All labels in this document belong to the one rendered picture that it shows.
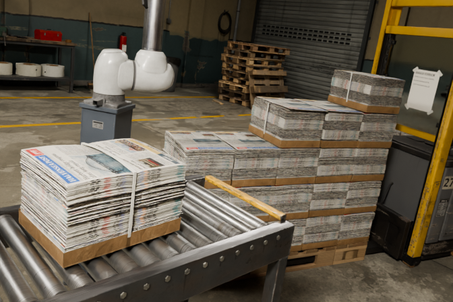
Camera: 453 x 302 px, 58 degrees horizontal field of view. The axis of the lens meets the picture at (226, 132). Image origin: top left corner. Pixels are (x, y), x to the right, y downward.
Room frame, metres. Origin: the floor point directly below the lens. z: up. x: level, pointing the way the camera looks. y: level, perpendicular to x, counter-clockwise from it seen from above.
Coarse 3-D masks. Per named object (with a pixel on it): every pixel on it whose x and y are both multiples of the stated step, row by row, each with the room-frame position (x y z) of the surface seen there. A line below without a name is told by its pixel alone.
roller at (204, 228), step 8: (184, 208) 1.35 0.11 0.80; (184, 216) 1.30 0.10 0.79; (192, 216) 1.29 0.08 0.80; (192, 224) 1.26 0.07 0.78; (200, 224) 1.25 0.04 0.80; (208, 224) 1.25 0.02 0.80; (200, 232) 1.23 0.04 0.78; (208, 232) 1.21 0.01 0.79; (216, 232) 1.20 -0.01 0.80; (216, 240) 1.17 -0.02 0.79
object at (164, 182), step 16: (96, 144) 1.22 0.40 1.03; (112, 144) 1.24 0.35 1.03; (128, 144) 1.26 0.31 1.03; (144, 144) 1.28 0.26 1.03; (128, 160) 1.11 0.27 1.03; (144, 160) 1.13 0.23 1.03; (160, 160) 1.15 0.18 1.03; (176, 160) 1.17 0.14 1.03; (144, 176) 1.05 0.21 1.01; (160, 176) 1.09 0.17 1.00; (176, 176) 1.14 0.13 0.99; (144, 192) 1.06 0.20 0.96; (160, 192) 1.10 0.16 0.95; (176, 192) 1.14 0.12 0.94; (144, 208) 1.07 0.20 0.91; (160, 208) 1.11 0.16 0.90; (176, 208) 1.16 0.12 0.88; (144, 224) 1.07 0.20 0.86
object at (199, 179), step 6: (198, 174) 1.72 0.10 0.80; (186, 180) 1.63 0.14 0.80; (192, 180) 1.64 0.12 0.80; (198, 180) 1.67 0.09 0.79; (204, 180) 1.69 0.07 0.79; (0, 210) 1.15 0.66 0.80; (6, 210) 1.15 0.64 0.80; (12, 210) 1.16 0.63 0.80; (18, 210) 1.16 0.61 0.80; (12, 216) 1.15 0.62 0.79; (18, 216) 1.16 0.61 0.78; (18, 222) 1.16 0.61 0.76; (0, 234) 1.12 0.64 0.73; (30, 240) 1.19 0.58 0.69; (6, 246) 1.14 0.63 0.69
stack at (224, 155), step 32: (192, 160) 2.00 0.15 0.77; (224, 160) 2.09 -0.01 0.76; (256, 160) 2.19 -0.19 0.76; (288, 160) 2.29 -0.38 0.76; (320, 160) 2.40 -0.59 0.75; (352, 160) 2.52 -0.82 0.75; (224, 192) 2.11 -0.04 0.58; (256, 192) 2.20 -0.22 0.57; (288, 192) 2.30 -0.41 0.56; (320, 192) 2.42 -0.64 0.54; (320, 224) 2.44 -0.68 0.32; (288, 256) 2.34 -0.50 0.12; (320, 256) 2.46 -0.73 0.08
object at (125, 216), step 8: (88, 152) 1.14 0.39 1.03; (96, 152) 1.15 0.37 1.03; (104, 160) 1.09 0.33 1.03; (112, 160) 1.10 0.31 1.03; (120, 168) 1.04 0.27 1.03; (136, 168) 1.06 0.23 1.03; (128, 176) 1.01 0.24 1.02; (136, 176) 1.03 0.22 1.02; (128, 184) 1.02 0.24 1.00; (136, 184) 1.04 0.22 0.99; (128, 192) 1.01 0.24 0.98; (136, 192) 1.04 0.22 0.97; (128, 200) 1.02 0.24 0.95; (136, 200) 1.04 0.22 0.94; (128, 208) 1.02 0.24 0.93; (136, 208) 1.04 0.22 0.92; (120, 216) 1.01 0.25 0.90; (128, 216) 1.03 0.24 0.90; (136, 216) 1.05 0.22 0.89; (120, 224) 1.01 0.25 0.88; (128, 224) 1.03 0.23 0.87; (136, 224) 1.05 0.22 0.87; (120, 232) 1.01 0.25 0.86
